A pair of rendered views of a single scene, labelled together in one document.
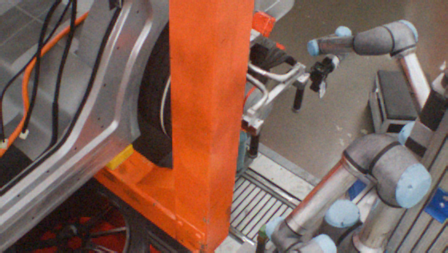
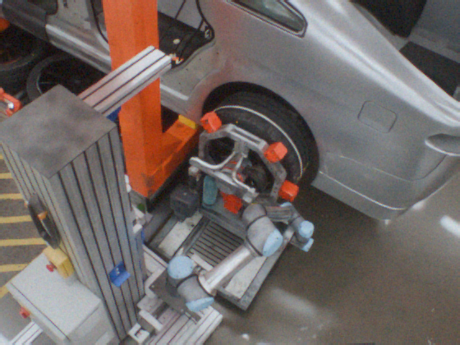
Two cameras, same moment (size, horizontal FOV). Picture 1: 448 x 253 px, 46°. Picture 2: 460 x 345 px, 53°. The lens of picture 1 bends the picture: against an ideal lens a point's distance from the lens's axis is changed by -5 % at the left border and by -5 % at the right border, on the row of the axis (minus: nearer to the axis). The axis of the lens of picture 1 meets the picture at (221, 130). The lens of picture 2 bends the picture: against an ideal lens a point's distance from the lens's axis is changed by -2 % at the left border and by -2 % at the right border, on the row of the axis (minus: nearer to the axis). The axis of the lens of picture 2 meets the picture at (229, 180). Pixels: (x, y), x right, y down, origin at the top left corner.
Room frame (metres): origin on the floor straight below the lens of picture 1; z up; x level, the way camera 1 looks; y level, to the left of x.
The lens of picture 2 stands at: (1.37, -1.66, 3.05)
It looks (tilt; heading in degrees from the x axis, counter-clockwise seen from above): 55 degrees down; 80
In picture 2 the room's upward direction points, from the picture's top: 9 degrees clockwise
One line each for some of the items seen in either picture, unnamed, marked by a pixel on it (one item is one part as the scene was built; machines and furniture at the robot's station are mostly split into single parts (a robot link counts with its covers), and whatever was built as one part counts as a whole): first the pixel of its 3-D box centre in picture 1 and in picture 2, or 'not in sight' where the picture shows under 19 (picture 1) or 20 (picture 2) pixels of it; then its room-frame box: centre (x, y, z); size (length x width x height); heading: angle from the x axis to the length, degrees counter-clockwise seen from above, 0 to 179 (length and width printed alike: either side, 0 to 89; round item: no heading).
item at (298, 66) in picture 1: (274, 60); (248, 169); (1.73, -0.20, 1.03); 0.19 x 0.18 x 0.11; 55
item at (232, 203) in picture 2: not in sight; (236, 195); (1.74, -0.01, 0.48); 0.16 x 0.12 x 0.17; 55
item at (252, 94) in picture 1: (247, 97); (233, 174); (1.68, -0.10, 0.85); 0.21 x 0.14 x 0.14; 55
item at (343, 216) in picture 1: (341, 221); not in sight; (0.99, -0.43, 0.98); 0.13 x 0.12 x 0.14; 35
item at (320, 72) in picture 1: (322, 70); (275, 225); (1.88, -0.44, 0.86); 0.12 x 0.08 x 0.09; 145
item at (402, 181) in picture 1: (381, 216); not in sight; (0.89, -0.50, 1.19); 0.15 x 0.12 x 0.55; 35
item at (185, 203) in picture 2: not in sight; (195, 192); (1.48, 0.16, 0.26); 0.42 x 0.18 x 0.35; 55
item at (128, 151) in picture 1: (111, 150); (192, 117); (1.45, 0.47, 0.71); 0.14 x 0.14 x 0.05; 55
